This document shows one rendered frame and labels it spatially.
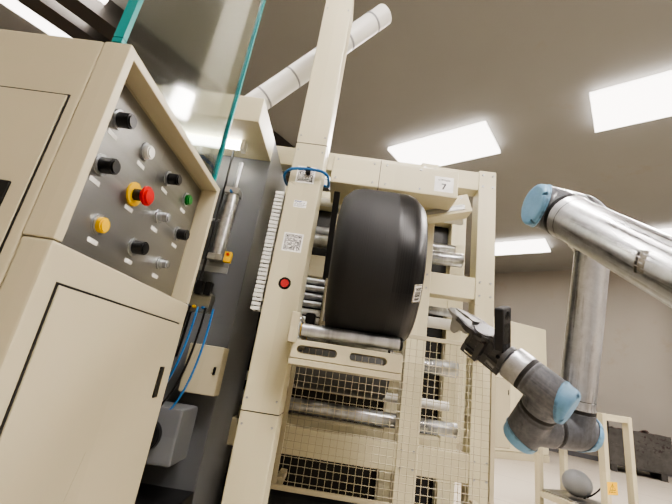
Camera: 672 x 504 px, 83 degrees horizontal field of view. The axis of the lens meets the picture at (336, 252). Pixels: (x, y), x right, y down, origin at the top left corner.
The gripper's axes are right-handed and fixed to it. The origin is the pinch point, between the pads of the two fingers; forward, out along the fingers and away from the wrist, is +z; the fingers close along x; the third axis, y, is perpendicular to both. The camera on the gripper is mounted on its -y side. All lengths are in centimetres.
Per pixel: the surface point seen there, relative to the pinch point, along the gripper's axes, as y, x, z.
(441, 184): -20, 57, 61
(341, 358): 27.9, -20.4, 16.1
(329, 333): 24.8, -20.3, 24.7
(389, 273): -0.7, -8.9, 19.8
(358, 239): -6.5, -14.8, 31.6
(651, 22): -155, 277, 96
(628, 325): 203, 793, 53
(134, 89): -36, -79, 42
